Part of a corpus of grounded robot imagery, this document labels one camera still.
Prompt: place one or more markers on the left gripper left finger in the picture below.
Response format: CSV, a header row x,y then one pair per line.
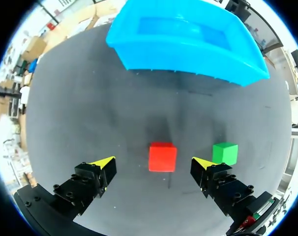
x,y
90,182

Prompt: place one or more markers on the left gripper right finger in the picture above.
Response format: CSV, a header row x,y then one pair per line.
x,y
217,184

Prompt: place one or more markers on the red cube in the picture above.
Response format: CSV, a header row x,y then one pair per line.
x,y
162,158

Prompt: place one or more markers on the green cube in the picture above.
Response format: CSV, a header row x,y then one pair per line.
x,y
225,153

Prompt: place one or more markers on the blue plastic bin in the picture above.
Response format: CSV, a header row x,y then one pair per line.
x,y
188,54

